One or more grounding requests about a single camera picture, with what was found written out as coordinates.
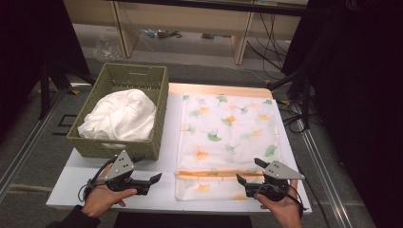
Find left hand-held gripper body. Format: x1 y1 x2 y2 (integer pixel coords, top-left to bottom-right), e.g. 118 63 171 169
95 149 152 196

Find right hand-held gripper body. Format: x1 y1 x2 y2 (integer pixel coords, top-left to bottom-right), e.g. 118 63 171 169
244 160 306 202

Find leaf print mesh laundry bag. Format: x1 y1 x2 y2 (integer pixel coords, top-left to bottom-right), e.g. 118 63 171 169
174 92 282 201

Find white cloth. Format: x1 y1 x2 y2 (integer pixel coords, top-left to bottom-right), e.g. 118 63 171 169
77 88 158 143

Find green woven plastic basket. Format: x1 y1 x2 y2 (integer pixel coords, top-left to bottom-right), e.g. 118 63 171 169
66 62 170 162

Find person's right hand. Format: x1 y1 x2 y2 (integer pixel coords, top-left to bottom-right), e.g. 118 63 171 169
256 178 304 228

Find person's left hand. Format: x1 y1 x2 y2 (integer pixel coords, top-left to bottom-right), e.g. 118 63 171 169
81 162 139 219

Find black metal stand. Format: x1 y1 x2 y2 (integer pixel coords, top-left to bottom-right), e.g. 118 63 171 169
266 62 313 130

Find black tripod stand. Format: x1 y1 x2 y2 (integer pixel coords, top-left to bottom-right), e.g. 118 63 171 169
38 58 97 121

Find clear plastic bag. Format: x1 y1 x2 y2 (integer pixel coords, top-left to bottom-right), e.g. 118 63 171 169
92 32 124 63

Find black curtain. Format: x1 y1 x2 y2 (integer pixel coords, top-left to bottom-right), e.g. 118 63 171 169
280 0 403 228
0 0 92 143

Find clutter of small floor items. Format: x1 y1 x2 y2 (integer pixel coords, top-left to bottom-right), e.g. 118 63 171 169
139 28 184 40

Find beige wooden desk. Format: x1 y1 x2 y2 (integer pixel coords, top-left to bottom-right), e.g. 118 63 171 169
62 0 310 67

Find right hand-held gripper black cable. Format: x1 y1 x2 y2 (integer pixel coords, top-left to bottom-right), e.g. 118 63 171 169
255 182 309 213

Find hand-held gripper black cable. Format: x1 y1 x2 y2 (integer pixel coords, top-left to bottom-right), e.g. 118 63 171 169
77 163 112 203
255 182 309 213

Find left hand-held gripper black cable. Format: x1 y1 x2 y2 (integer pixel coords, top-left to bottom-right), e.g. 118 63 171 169
77 163 112 203

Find metal floor rail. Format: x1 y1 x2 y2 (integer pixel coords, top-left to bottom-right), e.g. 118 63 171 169
290 103 354 228
0 83 84 201

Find black cables on floor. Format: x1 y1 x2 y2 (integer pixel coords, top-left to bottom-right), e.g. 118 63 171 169
277 99 307 135

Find hanging black cables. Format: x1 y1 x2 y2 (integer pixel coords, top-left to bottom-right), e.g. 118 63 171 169
246 11 288 72

